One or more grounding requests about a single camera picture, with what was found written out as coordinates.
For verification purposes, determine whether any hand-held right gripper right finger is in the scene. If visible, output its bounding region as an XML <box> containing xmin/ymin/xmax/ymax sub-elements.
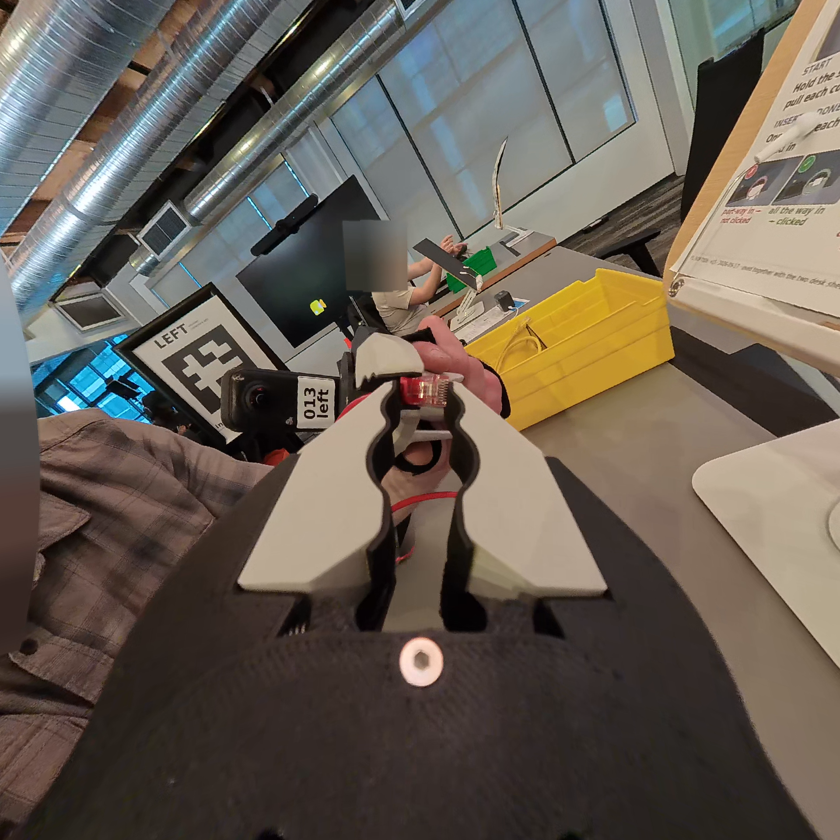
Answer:
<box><xmin>446</xmin><ymin>381</ymin><xmax>609</xmax><ymax>599</ymax></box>

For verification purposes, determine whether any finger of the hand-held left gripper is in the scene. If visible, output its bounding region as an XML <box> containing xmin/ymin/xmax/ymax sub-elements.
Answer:
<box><xmin>354</xmin><ymin>330</ymin><xmax>425</xmax><ymax>389</ymax></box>
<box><xmin>394</xmin><ymin>408</ymin><xmax>455</xmax><ymax>455</ymax></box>

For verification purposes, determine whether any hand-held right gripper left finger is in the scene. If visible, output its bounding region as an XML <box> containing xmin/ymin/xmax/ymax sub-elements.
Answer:
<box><xmin>238</xmin><ymin>381</ymin><xmax>398</xmax><ymax>596</ymax></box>

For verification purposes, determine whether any red ethernet cable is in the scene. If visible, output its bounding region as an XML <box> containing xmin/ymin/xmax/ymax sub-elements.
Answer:
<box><xmin>390</xmin><ymin>371</ymin><xmax>463</xmax><ymax>565</ymax></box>

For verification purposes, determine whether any yellow plastic bin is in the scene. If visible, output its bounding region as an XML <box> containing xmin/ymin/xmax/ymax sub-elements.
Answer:
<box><xmin>459</xmin><ymin>268</ymin><xmax>676</xmax><ymax>432</ymax></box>

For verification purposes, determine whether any person's left hand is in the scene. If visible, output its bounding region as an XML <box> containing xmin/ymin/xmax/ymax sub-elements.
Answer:
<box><xmin>384</xmin><ymin>315</ymin><xmax>506</xmax><ymax>526</ymax></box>

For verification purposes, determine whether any framed black and white sign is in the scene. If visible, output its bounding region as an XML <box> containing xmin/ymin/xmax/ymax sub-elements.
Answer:
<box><xmin>113</xmin><ymin>282</ymin><xmax>290</xmax><ymax>448</ymax></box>

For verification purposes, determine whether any black board stand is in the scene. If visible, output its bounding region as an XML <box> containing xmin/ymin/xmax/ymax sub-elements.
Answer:
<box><xmin>412</xmin><ymin>238</ymin><xmax>484</xmax><ymax>290</ymax></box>

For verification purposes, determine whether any green plastic bin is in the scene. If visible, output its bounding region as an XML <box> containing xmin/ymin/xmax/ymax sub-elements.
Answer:
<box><xmin>446</xmin><ymin>246</ymin><xmax>497</xmax><ymax>294</ymax></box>

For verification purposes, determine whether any black webcam bar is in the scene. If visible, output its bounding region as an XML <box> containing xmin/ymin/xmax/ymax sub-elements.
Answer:
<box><xmin>249</xmin><ymin>193</ymin><xmax>321</xmax><ymax>258</ymax></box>

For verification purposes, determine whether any white document stand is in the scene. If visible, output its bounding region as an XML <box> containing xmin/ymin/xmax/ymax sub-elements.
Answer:
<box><xmin>489</xmin><ymin>136</ymin><xmax>511</xmax><ymax>232</ymax></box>

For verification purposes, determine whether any white clip bar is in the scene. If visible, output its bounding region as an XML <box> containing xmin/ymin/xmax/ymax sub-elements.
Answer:
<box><xmin>668</xmin><ymin>276</ymin><xmax>840</xmax><ymax>360</ymax></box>

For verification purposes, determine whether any wooden board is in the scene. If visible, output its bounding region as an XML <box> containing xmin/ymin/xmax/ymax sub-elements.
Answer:
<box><xmin>663</xmin><ymin>0</ymin><xmax>840</xmax><ymax>376</ymax></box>

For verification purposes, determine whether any black office chair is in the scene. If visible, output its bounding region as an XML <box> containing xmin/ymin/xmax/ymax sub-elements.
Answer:
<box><xmin>679</xmin><ymin>29</ymin><xmax>767</xmax><ymax>224</ymax></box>

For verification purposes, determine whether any printed instruction sheet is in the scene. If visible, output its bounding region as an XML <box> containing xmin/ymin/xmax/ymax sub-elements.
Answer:
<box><xmin>689</xmin><ymin>0</ymin><xmax>840</xmax><ymax>317</ymax></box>

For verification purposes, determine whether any black wall monitor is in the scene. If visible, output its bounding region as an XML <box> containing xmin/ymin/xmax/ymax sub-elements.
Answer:
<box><xmin>235</xmin><ymin>174</ymin><xmax>395</xmax><ymax>350</ymax></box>

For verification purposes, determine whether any cream ethernet cable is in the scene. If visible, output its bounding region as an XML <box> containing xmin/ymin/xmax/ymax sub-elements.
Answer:
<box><xmin>495</xmin><ymin>315</ymin><xmax>547</xmax><ymax>376</ymax></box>

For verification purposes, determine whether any white wall vent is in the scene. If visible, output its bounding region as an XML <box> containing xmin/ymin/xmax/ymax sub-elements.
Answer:
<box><xmin>136</xmin><ymin>200</ymin><xmax>193</xmax><ymax>261</ymax></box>

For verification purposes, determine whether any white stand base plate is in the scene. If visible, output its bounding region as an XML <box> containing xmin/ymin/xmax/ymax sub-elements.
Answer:
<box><xmin>692</xmin><ymin>420</ymin><xmax>840</xmax><ymax>664</ymax></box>

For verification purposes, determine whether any silver round air duct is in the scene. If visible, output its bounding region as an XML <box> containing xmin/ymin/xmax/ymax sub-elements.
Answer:
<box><xmin>7</xmin><ymin>0</ymin><xmax>355</xmax><ymax>312</ymax></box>
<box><xmin>0</xmin><ymin>0</ymin><xmax>178</xmax><ymax>217</ymax></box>
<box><xmin>184</xmin><ymin>0</ymin><xmax>411</xmax><ymax>224</ymax></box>

